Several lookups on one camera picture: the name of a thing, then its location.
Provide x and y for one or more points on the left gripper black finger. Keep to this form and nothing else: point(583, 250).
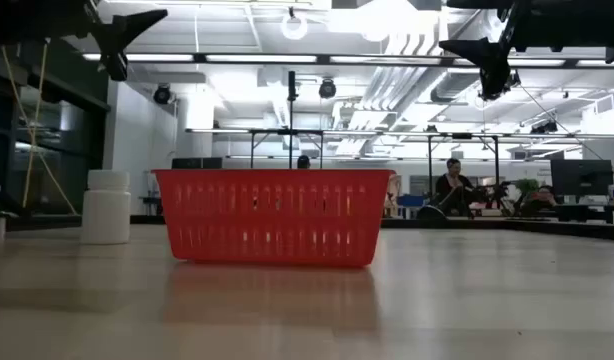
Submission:
point(129, 22)
point(124, 40)

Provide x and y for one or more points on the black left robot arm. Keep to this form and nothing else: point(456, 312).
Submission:
point(27, 20)

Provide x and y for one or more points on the blue box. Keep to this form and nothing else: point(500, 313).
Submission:
point(411, 201)

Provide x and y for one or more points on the black tripod stand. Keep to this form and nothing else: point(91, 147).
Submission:
point(290, 125)

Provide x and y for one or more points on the black metal rig frame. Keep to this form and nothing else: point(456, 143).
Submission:
point(267, 132)
point(429, 170)

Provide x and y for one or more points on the white pill bottle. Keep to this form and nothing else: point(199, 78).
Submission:
point(105, 210)

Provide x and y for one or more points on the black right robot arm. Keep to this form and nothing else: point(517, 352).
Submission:
point(567, 25)

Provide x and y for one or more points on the person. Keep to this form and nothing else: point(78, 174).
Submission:
point(539, 200)
point(303, 162)
point(452, 192)

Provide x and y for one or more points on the small white cylinder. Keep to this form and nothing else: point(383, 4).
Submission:
point(0, 227)

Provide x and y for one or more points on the green office plant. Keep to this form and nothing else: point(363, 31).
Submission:
point(527, 186)

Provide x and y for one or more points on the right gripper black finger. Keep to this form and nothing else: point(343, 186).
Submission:
point(487, 57)
point(479, 45)

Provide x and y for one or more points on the black computer monitor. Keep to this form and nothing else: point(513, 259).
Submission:
point(582, 177)
point(192, 163)

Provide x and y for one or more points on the red plastic basket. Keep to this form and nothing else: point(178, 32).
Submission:
point(272, 220)

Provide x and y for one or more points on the black overhead light bar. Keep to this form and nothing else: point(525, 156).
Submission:
point(199, 58)

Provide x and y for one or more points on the black round spotlight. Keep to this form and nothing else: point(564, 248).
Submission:
point(327, 89)
point(162, 94)

